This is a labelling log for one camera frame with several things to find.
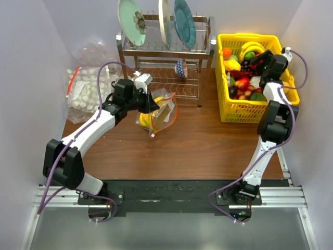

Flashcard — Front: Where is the green lime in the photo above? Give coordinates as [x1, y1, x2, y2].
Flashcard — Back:
[249, 92, 266, 102]

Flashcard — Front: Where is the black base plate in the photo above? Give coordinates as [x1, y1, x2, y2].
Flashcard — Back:
[70, 178, 291, 218]

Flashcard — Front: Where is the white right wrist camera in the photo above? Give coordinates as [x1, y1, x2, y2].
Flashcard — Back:
[281, 47, 293, 63]

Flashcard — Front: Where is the clear orange zip bag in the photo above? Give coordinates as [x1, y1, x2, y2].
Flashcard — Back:
[135, 88, 178, 138]

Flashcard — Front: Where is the cream plate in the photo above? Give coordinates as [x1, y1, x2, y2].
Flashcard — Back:
[158, 0, 172, 49]

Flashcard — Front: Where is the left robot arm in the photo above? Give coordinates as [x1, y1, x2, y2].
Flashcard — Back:
[43, 73, 159, 204]

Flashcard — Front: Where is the teal plate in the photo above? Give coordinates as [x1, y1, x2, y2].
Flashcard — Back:
[174, 0, 196, 49]

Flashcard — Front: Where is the bag of red pieces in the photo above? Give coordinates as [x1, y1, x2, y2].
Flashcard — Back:
[72, 35, 119, 67]

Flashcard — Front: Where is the dark grape bunch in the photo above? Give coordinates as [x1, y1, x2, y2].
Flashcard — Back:
[241, 60, 253, 73]

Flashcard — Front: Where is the yellow lemon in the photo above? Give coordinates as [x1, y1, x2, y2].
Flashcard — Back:
[223, 60, 241, 71]

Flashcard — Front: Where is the blue patterned bowl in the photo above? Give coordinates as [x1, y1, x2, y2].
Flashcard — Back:
[174, 59, 188, 79]

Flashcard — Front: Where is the bag of white round pieces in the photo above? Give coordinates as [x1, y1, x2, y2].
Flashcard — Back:
[65, 65, 121, 124]

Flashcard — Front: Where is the yellow plastic basket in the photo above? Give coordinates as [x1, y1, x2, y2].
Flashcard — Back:
[216, 33, 300, 123]

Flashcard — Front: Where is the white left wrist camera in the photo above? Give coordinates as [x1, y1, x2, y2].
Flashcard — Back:
[132, 71, 152, 93]

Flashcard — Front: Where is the white cauliflower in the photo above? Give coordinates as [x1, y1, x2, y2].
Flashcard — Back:
[250, 76, 261, 89]

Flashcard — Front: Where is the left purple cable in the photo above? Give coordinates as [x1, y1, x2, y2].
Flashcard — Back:
[36, 61, 141, 216]

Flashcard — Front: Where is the yellow banana bunch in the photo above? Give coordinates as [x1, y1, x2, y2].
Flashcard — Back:
[138, 96, 164, 131]
[239, 42, 265, 60]

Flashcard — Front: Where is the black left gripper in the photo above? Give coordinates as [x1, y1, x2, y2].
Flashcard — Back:
[125, 88, 159, 114]

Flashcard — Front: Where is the mint green flower plate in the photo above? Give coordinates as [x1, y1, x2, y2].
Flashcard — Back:
[118, 0, 147, 46]

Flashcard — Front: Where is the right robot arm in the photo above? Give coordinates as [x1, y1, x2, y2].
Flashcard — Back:
[227, 47, 299, 205]

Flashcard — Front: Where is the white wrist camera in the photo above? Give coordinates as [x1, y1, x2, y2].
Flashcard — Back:
[281, 47, 293, 63]
[132, 71, 152, 93]

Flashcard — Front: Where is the metal dish rack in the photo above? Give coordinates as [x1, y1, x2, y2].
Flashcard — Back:
[116, 14, 216, 107]

